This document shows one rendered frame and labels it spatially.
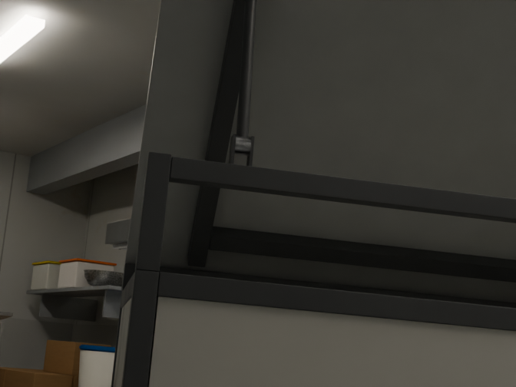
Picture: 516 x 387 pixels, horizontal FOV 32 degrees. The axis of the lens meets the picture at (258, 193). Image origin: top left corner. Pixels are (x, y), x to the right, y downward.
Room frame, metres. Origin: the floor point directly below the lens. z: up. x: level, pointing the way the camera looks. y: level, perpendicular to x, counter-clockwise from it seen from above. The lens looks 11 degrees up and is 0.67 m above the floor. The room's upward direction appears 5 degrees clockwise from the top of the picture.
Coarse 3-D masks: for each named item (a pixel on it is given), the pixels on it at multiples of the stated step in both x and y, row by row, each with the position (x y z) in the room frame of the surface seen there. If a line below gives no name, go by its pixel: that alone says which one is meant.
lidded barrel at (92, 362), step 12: (84, 348) 7.16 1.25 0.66; (96, 348) 7.09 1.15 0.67; (108, 348) 7.07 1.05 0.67; (84, 360) 7.17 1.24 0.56; (96, 360) 7.10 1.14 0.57; (108, 360) 7.08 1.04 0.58; (84, 372) 7.17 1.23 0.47; (96, 372) 7.10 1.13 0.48; (108, 372) 7.09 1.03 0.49; (84, 384) 7.16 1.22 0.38; (96, 384) 7.11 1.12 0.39; (108, 384) 7.10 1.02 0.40
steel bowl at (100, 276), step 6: (84, 270) 7.87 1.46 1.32; (90, 270) 7.79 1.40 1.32; (96, 270) 7.76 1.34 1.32; (102, 270) 7.75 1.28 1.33; (84, 276) 7.90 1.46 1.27; (90, 276) 7.81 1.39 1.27; (96, 276) 7.77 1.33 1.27; (102, 276) 7.76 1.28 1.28; (108, 276) 7.77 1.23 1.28; (114, 276) 7.79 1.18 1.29; (120, 276) 7.82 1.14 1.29; (90, 282) 7.85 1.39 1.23; (96, 282) 7.80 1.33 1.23; (102, 282) 7.79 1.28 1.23; (108, 282) 7.80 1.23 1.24; (114, 282) 7.82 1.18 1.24; (120, 282) 7.86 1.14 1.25
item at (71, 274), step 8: (64, 264) 8.34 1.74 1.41; (72, 264) 8.17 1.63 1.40; (80, 264) 8.09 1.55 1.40; (88, 264) 8.13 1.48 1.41; (96, 264) 8.18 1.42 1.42; (104, 264) 8.23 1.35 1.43; (112, 264) 8.24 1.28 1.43; (64, 272) 8.32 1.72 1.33; (72, 272) 8.15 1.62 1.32; (80, 272) 8.10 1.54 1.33; (64, 280) 8.30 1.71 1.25; (72, 280) 8.13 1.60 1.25; (80, 280) 8.10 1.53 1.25
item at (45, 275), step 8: (32, 264) 9.10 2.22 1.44; (40, 264) 8.98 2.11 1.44; (48, 264) 8.72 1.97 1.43; (56, 264) 8.76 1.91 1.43; (40, 272) 8.89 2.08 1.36; (48, 272) 8.72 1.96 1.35; (56, 272) 8.76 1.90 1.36; (32, 280) 9.07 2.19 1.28; (40, 280) 8.86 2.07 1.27; (48, 280) 8.72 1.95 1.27; (56, 280) 8.76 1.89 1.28; (32, 288) 9.04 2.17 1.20; (40, 288) 8.85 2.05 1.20; (48, 288) 8.73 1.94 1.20; (56, 288) 8.77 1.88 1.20
